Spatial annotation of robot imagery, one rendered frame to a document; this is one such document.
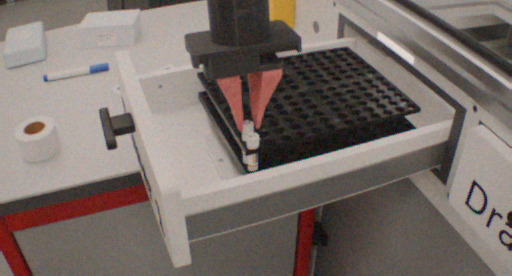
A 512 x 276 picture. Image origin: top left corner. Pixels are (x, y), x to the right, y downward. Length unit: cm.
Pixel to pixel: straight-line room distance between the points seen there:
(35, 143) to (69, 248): 18
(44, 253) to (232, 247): 34
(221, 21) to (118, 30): 64
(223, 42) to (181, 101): 25
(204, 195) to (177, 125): 21
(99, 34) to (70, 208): 45
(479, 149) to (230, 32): 28
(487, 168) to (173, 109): 42
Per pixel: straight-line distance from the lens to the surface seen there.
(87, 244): 82
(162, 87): 67
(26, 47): 109
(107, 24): 108
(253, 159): 51
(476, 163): 54
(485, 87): 54
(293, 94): 59
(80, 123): 84
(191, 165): 59
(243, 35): 45
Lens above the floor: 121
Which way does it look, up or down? 35 degrees down
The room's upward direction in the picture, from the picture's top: straight up
